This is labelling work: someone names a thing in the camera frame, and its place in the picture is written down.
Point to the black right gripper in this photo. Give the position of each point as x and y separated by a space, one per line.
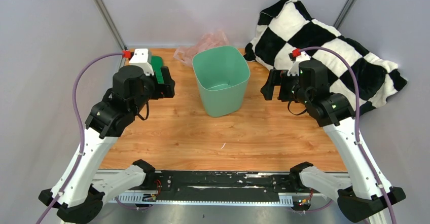
277 77

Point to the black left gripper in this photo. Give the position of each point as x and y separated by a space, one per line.
163 90

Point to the green plastic trash bin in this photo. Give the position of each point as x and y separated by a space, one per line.
222 76

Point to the pink translucent trash bag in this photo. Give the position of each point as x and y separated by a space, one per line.
208 41

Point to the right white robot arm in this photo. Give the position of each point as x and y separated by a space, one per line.
367 191

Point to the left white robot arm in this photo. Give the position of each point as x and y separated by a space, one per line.
79 199

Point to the green folded cloth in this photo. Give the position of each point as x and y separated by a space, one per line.
157 62

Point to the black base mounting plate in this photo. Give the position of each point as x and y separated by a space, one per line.
223 186

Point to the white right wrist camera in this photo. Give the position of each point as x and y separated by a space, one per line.
294 71

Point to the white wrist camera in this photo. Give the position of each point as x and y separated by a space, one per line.
142 58
294 71

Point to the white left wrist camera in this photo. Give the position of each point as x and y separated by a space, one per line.
142 58

